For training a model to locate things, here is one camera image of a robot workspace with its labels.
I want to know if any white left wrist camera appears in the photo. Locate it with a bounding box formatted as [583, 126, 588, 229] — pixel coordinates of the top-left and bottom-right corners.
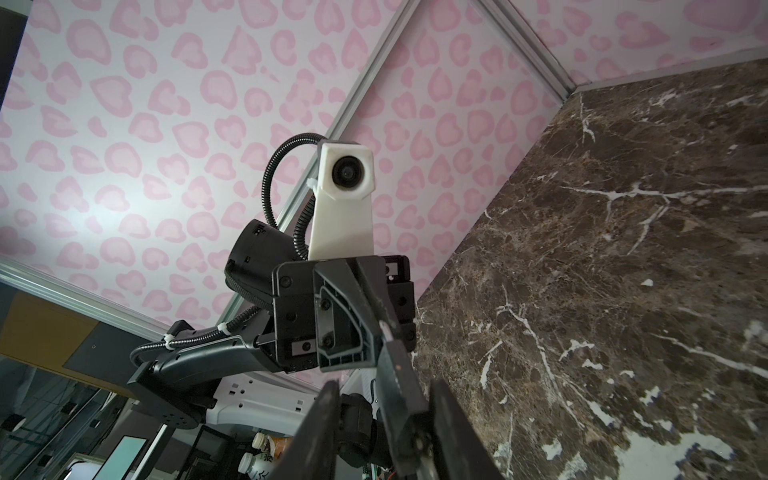
[308, 140, 375, 260]

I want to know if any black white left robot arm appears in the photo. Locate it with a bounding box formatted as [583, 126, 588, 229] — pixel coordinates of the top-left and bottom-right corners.
[127, 220, 417, 429]

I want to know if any small black key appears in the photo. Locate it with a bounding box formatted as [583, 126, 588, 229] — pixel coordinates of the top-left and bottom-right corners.
[376, 321, 432, 476]

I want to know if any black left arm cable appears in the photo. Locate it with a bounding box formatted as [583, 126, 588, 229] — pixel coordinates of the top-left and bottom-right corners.
[128, 132, 328, 367]

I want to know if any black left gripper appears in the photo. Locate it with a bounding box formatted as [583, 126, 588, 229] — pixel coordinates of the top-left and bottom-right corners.
[268, 255, 504, 480]

